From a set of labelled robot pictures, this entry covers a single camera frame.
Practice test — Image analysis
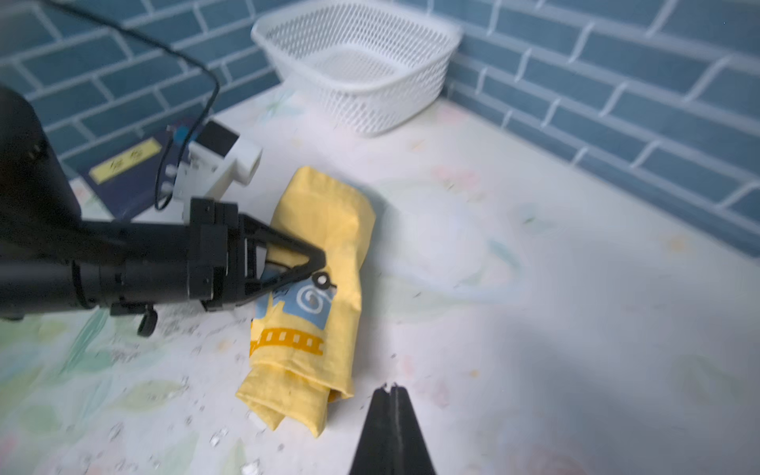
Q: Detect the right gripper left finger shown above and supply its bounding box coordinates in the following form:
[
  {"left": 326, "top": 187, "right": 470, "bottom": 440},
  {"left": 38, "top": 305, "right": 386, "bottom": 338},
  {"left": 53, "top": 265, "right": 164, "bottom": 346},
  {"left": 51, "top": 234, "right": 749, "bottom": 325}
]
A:
[{"left": 350, "top": 386, "right": 393, "bottom": 475}]

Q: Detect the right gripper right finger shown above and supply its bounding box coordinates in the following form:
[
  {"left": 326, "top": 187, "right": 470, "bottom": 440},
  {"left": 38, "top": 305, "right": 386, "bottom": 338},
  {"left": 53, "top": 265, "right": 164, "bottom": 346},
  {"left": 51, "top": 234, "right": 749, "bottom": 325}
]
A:
[{"left": 391, "top": 386, "right": 435, "bottom": 475}]

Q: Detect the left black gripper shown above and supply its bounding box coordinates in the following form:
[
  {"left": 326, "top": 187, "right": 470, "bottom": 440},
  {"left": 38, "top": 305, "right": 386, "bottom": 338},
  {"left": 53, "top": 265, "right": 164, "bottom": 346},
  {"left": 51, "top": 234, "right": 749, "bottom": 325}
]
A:
[{"left": 109, "top": 198, "right": 327, "bottom": 336}]

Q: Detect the yellow cartoon car pillowcase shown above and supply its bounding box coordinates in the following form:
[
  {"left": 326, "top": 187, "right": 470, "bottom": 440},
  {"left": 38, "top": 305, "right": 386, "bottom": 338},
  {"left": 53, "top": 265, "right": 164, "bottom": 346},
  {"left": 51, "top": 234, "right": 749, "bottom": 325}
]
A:
[{"left": 237, "top": 166, "right": 375, "bottom": 437}]

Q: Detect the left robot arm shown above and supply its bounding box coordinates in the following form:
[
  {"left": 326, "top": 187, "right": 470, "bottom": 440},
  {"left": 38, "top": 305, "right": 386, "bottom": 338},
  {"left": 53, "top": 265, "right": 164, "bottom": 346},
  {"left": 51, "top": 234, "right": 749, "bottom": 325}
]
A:
[{"left": 1, "top": 88, "right": 331, "bottom": 338}]

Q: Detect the dark blue book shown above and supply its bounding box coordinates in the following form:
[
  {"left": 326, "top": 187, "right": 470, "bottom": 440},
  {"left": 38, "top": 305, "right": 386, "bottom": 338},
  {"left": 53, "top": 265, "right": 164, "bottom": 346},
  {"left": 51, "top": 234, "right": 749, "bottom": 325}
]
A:
[{"left": 76, "top": 116, "right": 194, "bottom": 222}]

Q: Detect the white perforated plastic basket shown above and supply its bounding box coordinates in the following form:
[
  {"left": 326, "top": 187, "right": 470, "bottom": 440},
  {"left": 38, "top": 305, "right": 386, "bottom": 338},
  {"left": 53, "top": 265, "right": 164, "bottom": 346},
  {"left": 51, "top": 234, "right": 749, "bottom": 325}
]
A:
[{"left": 251, "top": 1, "right": 463, "bottom": 136}]

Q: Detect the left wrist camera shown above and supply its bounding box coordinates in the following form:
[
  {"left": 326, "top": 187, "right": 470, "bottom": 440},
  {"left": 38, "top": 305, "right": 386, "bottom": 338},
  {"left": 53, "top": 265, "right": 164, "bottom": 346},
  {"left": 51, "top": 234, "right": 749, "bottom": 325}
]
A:
[{"left": 160, "top": 120, "right": 262, "bottom": 202}]

